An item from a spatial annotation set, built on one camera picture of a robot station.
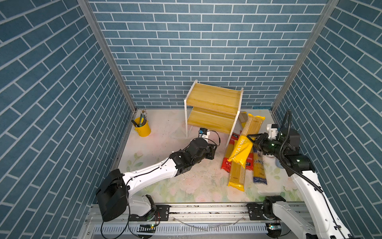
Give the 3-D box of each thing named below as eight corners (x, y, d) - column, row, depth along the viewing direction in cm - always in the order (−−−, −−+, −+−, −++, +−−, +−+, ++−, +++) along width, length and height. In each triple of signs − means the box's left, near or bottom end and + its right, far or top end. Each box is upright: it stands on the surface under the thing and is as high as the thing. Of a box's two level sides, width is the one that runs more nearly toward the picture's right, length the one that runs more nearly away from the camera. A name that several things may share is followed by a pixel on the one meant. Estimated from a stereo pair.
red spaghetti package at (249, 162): (245, 169, 90) (246, 167, 88) (246, 153, 97) (247, 151, 95) (252, 170, 89) (253, 169, 88) (252, 154, 96) (253, 152, 95)
